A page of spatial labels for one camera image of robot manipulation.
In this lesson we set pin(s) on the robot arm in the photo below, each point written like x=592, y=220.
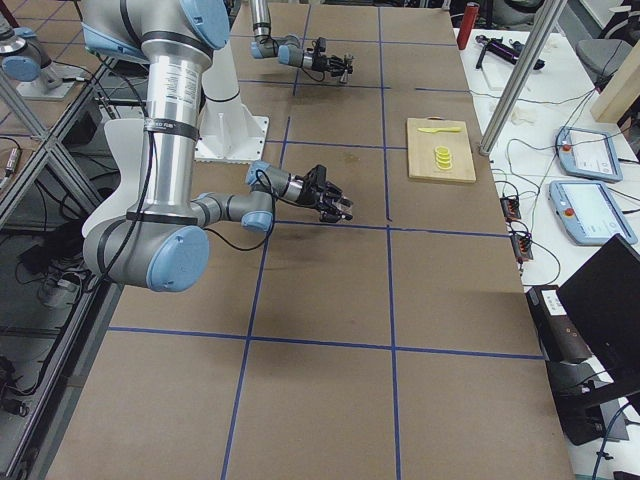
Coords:
x=289, y=51
x=150, y=232

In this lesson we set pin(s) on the bamboo cutting board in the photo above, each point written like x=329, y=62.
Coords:
x=422, y=158

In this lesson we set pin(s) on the far teach pendant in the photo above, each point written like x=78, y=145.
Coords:
x=588, y=154

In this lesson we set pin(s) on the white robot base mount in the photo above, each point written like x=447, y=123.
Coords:
x=228, y=131

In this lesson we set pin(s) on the black tool on bench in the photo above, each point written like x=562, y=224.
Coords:
x=510, y=54

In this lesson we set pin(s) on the red bottle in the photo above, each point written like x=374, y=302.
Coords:
x=467, y=24

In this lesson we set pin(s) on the black computer monitor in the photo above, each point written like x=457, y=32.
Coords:
x=602, y=300

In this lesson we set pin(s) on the white foam block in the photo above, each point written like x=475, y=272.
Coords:
x=495, y=76

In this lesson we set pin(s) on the clear glass measuring cup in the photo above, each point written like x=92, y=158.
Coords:
x=344, y=205

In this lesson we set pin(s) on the white crumpled tissue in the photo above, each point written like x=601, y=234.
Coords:
x=522, y=115

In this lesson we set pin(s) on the yellow plastic knife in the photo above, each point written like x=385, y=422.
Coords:
x=433, y=130

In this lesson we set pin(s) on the steel jigger shaker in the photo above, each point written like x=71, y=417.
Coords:
x=344, y=70

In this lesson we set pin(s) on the aluminium frame post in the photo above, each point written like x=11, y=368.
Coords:
x=536, y=40

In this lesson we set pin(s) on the teach pendant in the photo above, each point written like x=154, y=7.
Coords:
x=588, y=212
x=588, y=154

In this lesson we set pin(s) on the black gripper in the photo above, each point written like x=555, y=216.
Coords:
x=306, y=194
x=320, y=62

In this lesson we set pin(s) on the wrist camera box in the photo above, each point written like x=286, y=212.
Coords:
x=319, y=48
x=314, y=180

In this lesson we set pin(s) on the near teach pendant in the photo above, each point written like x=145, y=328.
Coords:
x=588, y=212

